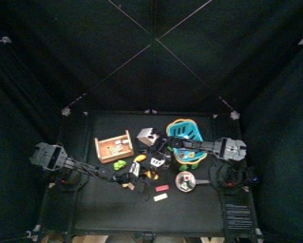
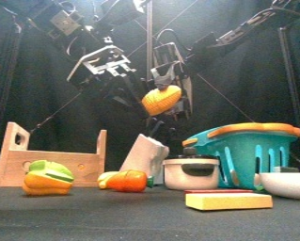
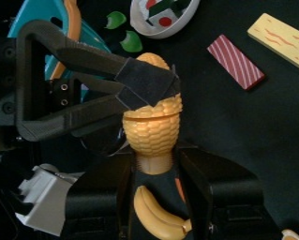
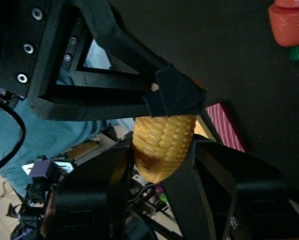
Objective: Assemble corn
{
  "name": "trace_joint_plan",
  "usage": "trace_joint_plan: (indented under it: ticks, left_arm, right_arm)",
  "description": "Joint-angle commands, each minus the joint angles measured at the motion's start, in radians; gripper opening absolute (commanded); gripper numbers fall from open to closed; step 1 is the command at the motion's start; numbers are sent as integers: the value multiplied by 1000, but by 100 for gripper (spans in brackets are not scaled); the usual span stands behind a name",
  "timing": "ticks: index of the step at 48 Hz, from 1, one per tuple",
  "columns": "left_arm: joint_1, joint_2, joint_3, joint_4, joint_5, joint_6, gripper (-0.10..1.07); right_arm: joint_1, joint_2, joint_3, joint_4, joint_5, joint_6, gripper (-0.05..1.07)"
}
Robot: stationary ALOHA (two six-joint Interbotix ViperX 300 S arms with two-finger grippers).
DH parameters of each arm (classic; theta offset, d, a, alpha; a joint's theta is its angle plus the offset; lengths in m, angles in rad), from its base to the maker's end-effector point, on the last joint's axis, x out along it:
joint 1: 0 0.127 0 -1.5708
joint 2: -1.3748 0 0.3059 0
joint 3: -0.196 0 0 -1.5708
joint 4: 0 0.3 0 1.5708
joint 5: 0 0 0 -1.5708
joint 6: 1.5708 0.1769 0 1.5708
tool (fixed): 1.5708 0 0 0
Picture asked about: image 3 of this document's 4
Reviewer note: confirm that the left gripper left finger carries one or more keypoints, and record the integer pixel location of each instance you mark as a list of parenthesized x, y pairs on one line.
[(97, 193)]

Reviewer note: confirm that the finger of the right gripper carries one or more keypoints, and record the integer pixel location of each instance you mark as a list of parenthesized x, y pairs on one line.
[(150, 81), (73, 117)]

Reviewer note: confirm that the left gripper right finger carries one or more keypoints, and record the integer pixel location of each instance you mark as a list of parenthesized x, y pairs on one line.
[(226, 200)]

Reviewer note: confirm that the yellow toy corn tip half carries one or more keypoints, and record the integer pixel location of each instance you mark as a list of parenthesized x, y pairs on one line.
[(169, 106)]

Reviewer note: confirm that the yellow toy corn stem half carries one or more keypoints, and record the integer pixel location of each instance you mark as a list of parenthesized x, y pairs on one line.
[(152, 137)]

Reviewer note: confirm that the orange toy carrot green top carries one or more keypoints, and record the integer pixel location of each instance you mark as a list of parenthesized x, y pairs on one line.
[(180, 189)]

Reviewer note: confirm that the green toy leaf piece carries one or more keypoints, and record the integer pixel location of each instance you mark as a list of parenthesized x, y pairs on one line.
[(133, 43), (116, 18)]

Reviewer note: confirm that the yellow toy banana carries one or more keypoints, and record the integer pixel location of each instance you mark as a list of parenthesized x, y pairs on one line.
[(152, 212)]

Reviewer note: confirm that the grey oval toy plate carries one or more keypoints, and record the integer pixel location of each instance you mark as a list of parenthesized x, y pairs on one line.
[(156, 33)]

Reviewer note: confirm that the tan toy food piece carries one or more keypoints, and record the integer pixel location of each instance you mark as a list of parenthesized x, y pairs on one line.
[(292, 235)]

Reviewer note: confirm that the white speckled sushi toy block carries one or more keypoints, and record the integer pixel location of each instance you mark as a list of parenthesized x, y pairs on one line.
[(162, 17)]

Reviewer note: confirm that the red white striped wooden block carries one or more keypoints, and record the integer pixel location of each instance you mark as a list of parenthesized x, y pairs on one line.
[(236, 62)]

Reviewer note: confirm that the teal plastic toy with orange trim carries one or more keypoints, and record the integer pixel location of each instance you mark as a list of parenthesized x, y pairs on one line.
[(39, 9)]

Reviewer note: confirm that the yellow wooden block orange streaks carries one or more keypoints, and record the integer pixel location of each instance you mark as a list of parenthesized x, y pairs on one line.
[(281, 40)]

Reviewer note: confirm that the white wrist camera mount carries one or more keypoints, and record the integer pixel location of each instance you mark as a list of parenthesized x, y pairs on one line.
[(47, 200)]

